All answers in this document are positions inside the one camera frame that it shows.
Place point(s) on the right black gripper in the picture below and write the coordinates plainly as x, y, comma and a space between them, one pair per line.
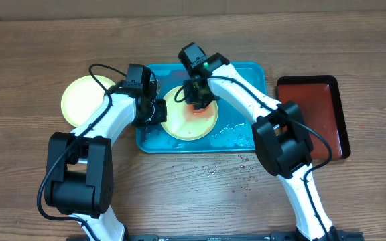
198, 100

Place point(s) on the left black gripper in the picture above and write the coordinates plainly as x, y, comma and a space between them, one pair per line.
161, 116

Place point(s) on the red black sponge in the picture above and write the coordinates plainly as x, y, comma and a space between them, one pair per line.
195, 111

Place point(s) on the yellow-green plate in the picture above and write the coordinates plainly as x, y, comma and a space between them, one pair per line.
81, 99
184, 126

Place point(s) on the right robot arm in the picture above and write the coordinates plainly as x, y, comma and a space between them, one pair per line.
281, 138

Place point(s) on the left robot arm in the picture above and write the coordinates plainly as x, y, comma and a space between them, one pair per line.
79, 183

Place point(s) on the teal plastic tray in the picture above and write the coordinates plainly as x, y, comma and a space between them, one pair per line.
232, 132

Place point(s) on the black red lacquer tray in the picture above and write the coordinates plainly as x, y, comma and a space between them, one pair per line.
318, 98

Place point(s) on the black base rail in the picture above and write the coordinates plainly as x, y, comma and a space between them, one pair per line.
274, 236

